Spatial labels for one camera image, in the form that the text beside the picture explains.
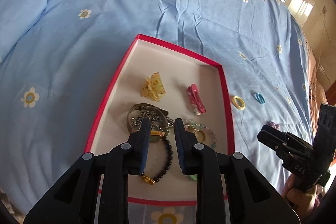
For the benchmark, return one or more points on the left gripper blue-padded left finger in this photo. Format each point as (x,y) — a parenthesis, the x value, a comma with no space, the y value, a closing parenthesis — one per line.
(137,157)

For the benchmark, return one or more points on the green fabric hair scrunchie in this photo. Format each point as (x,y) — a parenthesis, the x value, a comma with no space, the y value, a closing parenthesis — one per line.
(193,177)

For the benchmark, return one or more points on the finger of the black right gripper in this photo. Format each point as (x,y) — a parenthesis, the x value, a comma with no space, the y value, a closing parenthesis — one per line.
(272,142)
(274,132)

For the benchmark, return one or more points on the light blue floral bedsheet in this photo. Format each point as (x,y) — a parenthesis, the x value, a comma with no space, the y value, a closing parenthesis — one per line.
(58,56)

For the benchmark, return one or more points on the yellow hair claw clip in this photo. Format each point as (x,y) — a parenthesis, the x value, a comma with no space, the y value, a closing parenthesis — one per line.
(153,89)

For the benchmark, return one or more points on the pink snap hair clip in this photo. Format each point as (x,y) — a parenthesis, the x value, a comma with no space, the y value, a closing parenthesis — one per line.
(195,100)

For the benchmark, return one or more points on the gold square wrist watch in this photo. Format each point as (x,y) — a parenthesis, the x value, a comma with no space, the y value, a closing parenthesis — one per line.
(160,123)

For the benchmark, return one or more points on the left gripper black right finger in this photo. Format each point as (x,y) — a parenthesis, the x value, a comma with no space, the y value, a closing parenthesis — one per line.
(187,155)

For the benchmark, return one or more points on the person's right hand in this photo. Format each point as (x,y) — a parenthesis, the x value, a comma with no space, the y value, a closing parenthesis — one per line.
(304,203)

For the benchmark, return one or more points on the red shallow cardboard box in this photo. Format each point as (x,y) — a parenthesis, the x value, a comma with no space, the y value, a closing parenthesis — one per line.
(178,68)

